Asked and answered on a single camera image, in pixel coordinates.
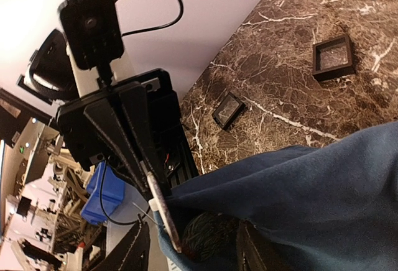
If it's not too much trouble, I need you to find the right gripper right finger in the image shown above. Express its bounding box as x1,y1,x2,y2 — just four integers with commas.
236,221,296,271

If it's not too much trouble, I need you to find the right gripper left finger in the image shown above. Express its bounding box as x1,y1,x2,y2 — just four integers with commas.
92,223,150,271

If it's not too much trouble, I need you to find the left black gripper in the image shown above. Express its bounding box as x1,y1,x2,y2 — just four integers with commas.
56,68,182,201

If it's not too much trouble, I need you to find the blue garment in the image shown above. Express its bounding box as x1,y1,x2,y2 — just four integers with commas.
166,122,397,270

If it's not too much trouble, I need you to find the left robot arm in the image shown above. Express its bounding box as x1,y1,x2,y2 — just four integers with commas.
28,30,183,200

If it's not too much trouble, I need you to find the colourful floral round brooch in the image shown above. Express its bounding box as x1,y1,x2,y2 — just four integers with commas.
181,212,239,262

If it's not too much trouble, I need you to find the blue plastic bin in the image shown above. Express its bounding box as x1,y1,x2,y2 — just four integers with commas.
80,161,125,225

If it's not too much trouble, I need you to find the black square box lower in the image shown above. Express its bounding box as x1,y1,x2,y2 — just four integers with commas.
212,92,246,131

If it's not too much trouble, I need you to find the black square box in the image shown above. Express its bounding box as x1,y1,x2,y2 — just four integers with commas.
212,92,246,131
312,34,356,82

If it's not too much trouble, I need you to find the black square box upper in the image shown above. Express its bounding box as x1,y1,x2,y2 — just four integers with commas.
312,34,356,82

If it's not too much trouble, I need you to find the black front rail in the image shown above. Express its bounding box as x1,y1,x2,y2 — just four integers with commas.
161,123,199,188

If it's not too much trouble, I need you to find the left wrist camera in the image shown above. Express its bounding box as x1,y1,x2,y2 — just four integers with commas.
58,0,124,86

